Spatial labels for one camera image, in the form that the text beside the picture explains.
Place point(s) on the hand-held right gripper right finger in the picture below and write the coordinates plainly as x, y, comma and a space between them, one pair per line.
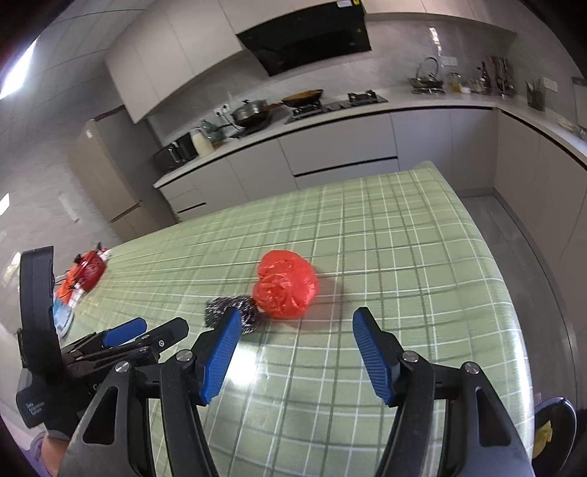
371, 357

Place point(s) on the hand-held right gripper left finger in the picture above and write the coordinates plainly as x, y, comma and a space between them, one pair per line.
222, 353

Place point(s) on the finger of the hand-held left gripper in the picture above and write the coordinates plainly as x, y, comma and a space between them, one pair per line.
167, 337
124, 331

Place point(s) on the steel wool scourer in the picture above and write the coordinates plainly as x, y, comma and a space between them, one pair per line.
215, 309

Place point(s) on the red plastic bag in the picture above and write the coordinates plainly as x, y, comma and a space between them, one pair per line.
286, 284

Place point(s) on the black trash bin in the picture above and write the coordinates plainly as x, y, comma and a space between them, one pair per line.
562, 413

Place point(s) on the person's left forearm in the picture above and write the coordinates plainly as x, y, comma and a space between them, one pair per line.
51, 456

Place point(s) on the blue and white packet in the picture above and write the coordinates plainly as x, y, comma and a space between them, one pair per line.
63, 314

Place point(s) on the orange packet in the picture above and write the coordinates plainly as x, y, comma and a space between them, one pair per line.
69, 282

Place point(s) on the green plaid tablecloth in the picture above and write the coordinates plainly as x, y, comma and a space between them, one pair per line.
412, 252

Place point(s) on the beige refrigerator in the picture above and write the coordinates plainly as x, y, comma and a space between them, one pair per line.
114, 179

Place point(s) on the black microwave oven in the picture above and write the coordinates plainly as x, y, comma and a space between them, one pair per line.
174, 153

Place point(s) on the white jug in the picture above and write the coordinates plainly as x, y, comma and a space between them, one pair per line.
202, 144

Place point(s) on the metal kettle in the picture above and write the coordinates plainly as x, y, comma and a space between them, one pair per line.
211, 130

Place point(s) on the black induction cooker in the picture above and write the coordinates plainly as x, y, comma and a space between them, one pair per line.
252, 130

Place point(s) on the grey lower cabinets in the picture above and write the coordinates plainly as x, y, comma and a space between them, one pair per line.
435, 137

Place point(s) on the grey cabinets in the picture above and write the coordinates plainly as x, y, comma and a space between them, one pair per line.
169, 59
435, 13
435, 137

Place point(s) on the black pot with lid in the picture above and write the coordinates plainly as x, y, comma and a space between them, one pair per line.
251, 113

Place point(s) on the black gas stove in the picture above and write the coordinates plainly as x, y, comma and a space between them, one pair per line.
339, 108

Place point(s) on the white kitchen countertop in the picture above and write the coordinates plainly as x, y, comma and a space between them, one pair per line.
435, 102

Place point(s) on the black wok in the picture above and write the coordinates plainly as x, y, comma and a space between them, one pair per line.
302, 97

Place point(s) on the grey upper cabinets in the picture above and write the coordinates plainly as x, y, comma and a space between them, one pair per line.
435, 13
169, 59

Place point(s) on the yellow jar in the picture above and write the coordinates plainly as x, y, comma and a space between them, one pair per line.
455, 83

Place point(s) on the dark glass bottle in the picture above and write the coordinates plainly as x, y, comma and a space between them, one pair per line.
483, 81

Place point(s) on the dark utensil holder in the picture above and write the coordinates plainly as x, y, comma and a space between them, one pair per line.
534, 98

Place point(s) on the metal utensil rack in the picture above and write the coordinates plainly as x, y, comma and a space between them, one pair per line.
501, 78

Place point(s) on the black range hood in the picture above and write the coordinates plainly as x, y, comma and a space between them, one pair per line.
307, 39

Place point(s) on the white wall outlet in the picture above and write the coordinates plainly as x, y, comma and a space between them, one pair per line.
448, 61
222, 110
550, 84

